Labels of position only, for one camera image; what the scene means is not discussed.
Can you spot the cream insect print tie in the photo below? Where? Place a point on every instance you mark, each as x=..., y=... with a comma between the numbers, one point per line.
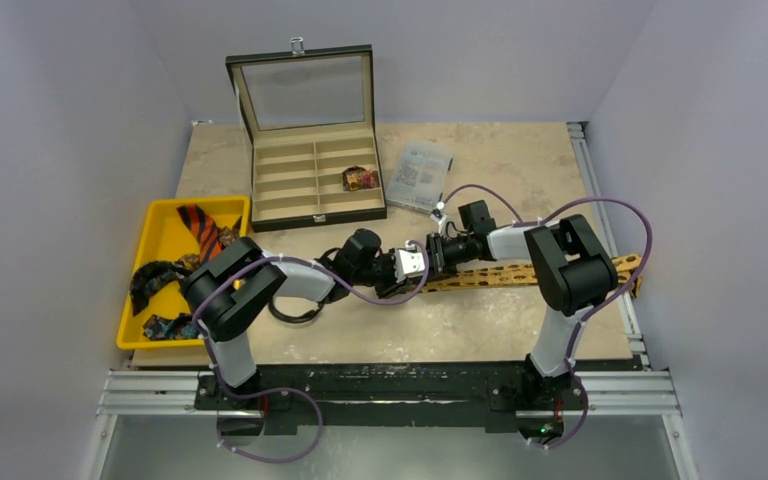
x=516, y=275

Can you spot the rolled colourful tie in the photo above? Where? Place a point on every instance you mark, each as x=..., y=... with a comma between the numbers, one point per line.
x=358, y=178

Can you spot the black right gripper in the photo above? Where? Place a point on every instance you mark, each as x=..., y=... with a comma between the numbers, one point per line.
x=437, y=249

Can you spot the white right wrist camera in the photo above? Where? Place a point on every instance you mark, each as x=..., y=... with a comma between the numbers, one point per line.
x=440, y=218

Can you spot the aluminium frame rail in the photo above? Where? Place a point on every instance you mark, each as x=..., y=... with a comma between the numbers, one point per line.
x=612, y=388

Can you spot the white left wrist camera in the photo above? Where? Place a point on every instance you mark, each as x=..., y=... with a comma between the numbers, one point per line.
x=410, y=261

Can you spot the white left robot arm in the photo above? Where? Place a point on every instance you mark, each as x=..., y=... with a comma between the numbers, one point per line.
x=227, y=293

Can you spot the orange navy striped tie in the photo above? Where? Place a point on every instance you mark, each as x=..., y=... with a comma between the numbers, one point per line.
x=204, y=229

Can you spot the yellow plastic bin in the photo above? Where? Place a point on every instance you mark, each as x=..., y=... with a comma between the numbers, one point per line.
x=165, y=237

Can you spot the clear plastic organiser box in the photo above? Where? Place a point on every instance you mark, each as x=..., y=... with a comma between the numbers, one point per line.
x=418, y=179

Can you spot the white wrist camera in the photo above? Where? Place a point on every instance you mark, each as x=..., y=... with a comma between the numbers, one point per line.
x=440, y=218
x=410, y=261

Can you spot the dark patterned tie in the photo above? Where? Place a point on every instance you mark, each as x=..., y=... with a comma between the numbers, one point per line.
x=148, y=280

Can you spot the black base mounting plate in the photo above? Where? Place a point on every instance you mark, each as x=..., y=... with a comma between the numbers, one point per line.
x=498, y=397

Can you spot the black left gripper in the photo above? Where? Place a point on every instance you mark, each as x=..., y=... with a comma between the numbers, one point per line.
x=392, y=286

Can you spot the black compartment tie box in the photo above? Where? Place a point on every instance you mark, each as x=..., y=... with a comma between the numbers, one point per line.
x=309, y=114

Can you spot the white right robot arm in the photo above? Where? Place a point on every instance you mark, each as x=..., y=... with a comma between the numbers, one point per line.
x=573, y=272

